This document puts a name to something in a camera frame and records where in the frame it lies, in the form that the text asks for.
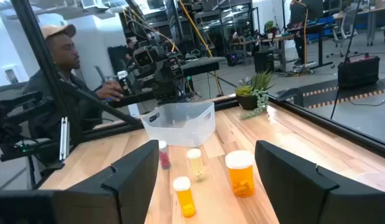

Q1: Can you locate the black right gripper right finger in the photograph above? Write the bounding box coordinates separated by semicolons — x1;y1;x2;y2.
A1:
254;140;385;224

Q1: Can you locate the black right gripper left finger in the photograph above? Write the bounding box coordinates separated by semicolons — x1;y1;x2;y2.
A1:
0;139;160;224

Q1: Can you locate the large orange pill bottle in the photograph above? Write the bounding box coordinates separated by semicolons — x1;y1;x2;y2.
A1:
225;150;256;198

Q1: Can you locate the small orange pill bottle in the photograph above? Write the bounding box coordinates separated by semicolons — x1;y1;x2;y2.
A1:
172;176;197;218

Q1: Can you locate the small pale yellow pill bottle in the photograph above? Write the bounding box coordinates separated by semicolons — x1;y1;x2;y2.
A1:
186;148;207;183

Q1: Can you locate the black device with white top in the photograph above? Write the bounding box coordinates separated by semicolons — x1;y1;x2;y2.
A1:
116;70;133;96

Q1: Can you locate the clear plastic bag left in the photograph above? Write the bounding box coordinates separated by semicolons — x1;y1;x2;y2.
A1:
140;101;216;148

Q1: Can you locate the white bar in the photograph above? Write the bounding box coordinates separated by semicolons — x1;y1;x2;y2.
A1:
58;116;70;161

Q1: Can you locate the potted succulent plant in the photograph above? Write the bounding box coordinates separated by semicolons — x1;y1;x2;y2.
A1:
234;70;276;121

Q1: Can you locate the person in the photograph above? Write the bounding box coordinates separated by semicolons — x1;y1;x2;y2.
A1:
287;0;308;67
22;24;125;141

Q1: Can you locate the black box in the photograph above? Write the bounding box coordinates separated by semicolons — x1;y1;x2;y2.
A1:
253;49;276;74

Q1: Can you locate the wooden work table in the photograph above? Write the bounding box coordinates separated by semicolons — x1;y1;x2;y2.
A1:
231;33;296;74

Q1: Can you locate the small green potted plant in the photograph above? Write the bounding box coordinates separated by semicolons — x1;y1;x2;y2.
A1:
263;20;279;40

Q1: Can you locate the black equipment case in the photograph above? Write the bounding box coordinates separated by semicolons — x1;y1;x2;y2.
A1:
336;52;381;90

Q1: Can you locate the black equipment stand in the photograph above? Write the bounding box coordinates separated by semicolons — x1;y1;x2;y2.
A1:
0;90;66;162

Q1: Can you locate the black standing desk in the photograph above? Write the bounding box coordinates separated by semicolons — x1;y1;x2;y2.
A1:
286;22;336;71

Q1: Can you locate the grey office chair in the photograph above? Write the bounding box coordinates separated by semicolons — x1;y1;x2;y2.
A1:
326;8;360;59

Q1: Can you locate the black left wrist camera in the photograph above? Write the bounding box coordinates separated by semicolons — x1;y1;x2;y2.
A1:
132;45;155;68

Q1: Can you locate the yellow cable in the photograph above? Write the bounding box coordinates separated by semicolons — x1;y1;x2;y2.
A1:
179;0;225;96

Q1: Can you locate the black aluminium table frame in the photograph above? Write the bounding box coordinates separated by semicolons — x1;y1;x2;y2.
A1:
10;0;385;161

